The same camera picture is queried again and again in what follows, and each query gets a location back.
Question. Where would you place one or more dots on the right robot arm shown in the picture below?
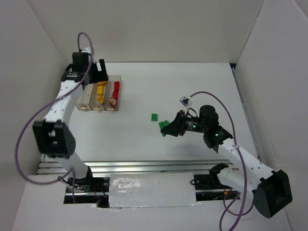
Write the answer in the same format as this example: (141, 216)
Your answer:
(269, 190)

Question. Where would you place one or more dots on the yellow rounded lego brick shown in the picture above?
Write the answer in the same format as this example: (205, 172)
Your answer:
(103, 83)

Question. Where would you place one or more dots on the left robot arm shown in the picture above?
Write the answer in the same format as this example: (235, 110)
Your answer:
(52, 133)

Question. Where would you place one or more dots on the small green square lego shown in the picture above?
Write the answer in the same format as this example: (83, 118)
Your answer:
(154, 117)

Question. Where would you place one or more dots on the green lego plate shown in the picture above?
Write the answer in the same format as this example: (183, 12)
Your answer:
(161, 126)

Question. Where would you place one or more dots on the red white flower lego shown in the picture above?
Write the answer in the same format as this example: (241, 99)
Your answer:
(113, 101)

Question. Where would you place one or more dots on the middle clear container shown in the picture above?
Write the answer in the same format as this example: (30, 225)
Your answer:
(94, 104)

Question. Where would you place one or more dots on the green lego with number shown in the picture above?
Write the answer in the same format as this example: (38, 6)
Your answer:
(166, 122)

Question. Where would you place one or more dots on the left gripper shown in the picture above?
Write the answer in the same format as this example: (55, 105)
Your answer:
(96, 70)

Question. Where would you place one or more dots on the red rounded lego piece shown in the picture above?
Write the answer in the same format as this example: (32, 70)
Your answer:
(115, 95)

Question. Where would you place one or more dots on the red rectangular lego brick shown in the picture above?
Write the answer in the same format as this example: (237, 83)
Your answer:
(116, 86)

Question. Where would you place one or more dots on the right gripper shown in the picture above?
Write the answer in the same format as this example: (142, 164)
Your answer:
(181, 123)

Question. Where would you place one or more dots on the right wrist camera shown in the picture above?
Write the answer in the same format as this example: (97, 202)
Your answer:
(186, 102)

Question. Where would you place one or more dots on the white taped cover panel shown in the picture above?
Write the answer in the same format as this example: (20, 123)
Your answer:
(151, 190)

